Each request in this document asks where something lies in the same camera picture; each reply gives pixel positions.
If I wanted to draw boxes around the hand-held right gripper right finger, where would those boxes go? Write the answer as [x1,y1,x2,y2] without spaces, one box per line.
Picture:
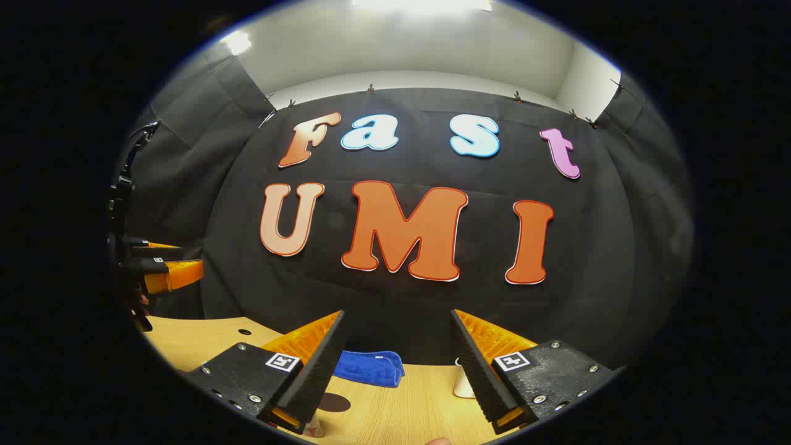
[450,308,625,434]

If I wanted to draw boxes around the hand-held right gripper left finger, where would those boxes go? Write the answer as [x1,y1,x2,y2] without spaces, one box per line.
[185,309,345,434]

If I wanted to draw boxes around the dark round coaster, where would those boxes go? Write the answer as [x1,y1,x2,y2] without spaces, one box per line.
[318,392,352,413]

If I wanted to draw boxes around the white toaster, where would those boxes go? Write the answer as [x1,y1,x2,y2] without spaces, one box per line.
[453,357,476,398]

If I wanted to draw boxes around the blue towel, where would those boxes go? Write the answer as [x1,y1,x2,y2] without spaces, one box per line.
[334,350,405,388]

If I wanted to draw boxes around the ceiling light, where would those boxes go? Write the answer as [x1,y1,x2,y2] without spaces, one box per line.
[222,31,253,55]

